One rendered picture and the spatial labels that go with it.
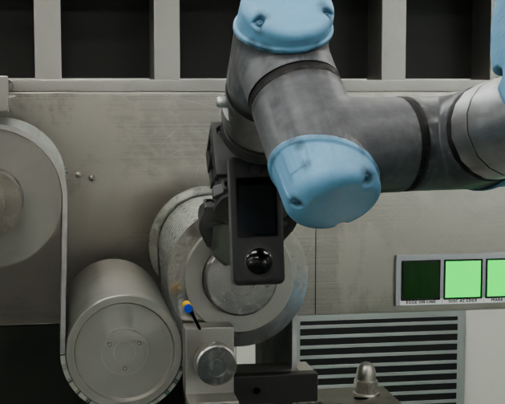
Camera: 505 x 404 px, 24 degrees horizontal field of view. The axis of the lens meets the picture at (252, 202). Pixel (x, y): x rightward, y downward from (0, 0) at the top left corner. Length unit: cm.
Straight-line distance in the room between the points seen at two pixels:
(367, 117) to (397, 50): 71
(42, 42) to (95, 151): 15
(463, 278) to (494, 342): 261
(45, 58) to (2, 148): 34
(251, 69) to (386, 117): 11
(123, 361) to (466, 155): 49
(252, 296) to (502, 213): 54
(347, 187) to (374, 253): 75
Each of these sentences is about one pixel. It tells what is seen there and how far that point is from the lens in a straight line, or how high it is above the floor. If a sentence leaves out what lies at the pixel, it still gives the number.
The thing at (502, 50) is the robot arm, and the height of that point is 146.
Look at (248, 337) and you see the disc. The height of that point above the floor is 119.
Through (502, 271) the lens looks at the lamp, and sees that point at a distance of 164.
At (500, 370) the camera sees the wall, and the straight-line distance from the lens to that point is 426.
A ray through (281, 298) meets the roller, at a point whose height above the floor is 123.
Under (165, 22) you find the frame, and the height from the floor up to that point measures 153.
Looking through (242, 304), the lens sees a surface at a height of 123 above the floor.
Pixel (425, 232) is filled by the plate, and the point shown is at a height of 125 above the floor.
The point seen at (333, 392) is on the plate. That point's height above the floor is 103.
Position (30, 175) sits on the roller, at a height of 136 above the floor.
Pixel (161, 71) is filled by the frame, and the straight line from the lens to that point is 153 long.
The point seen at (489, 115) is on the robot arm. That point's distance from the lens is 85.
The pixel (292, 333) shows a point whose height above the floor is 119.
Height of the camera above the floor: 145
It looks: 6 degrees down
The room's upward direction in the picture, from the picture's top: straight up
